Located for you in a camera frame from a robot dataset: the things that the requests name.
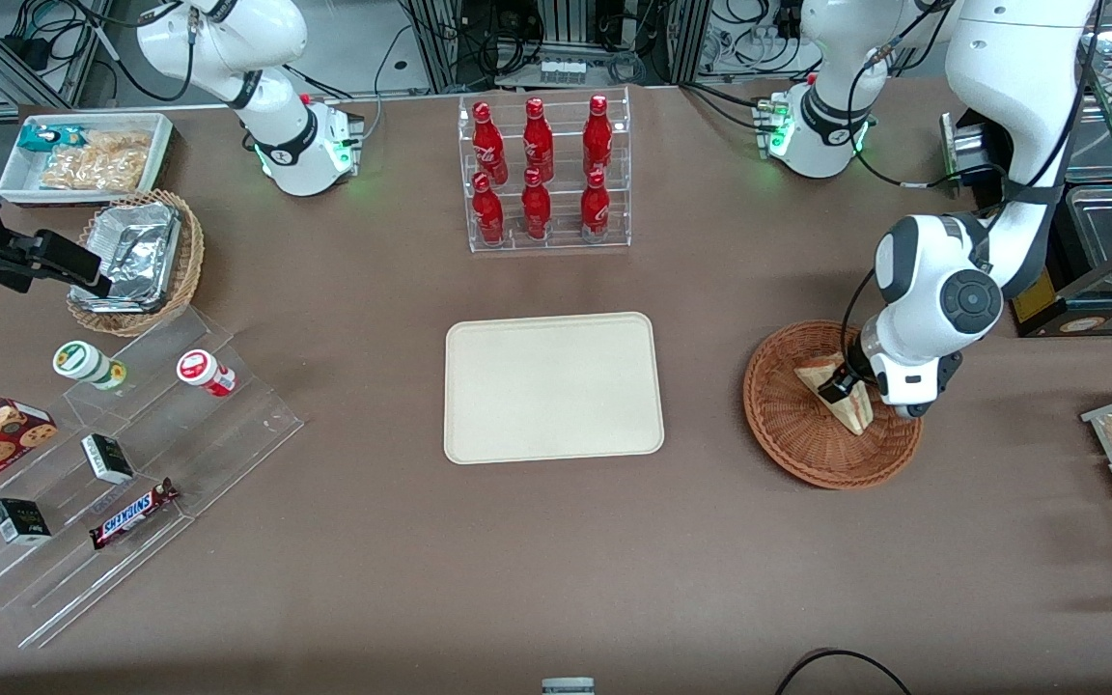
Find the triangular sandwich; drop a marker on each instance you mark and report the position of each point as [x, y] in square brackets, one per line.
[855, 417]

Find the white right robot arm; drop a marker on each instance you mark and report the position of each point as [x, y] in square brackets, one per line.
[228, 39]

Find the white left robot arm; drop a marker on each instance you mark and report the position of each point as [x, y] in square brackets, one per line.
[1010, 77]

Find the brown round wicker basket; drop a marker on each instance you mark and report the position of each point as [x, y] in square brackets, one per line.
[807, 454]

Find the light tan wicker basket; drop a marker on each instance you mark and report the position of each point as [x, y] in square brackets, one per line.
[191, 256]

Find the beige plastic tray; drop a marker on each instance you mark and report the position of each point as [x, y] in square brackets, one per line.
[553, 388]

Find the aluminium foil container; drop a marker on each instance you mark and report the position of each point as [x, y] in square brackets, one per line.
[136, 251]

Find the white rectangular bin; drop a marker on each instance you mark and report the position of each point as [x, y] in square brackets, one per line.
[13, 183]

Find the green and white cup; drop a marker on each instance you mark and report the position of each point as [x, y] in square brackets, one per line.
[83, 362]

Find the clear bag of chips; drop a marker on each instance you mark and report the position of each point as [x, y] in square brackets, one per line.
[102, 164]

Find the teal snack packet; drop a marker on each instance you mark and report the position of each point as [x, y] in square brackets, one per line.
[40, 137]

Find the red and white cup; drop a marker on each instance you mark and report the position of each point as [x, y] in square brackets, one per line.
[201, 370]

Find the small black box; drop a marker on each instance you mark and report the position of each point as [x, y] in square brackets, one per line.
[20, 521]
[107, 458]

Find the clear acrylic step shelf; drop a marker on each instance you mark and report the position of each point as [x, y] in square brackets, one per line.
[180, 454]

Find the snickers chocolate bar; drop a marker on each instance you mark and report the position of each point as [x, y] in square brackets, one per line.
[131, 514]

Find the red cola bottle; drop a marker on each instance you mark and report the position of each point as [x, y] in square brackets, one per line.
[487, 140]
[597, 135]
[487, 210]
[538, 135]
[595, 206]
[536, 208]

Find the clear acrylic bottle rack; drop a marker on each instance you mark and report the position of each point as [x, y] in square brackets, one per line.
[561, 241]

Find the white power strip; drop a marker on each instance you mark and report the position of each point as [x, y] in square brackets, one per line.
[564, 71]

